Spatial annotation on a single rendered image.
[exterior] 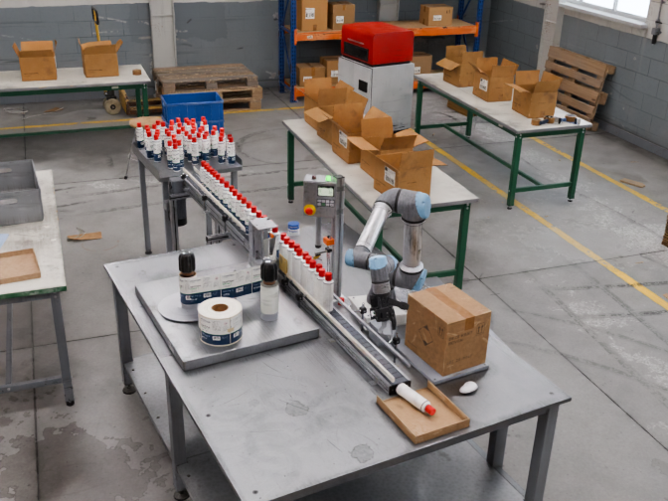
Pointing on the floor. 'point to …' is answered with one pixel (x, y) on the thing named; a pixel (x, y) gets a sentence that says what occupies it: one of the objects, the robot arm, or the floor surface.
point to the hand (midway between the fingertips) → (392, 337)
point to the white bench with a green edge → (51, 281)
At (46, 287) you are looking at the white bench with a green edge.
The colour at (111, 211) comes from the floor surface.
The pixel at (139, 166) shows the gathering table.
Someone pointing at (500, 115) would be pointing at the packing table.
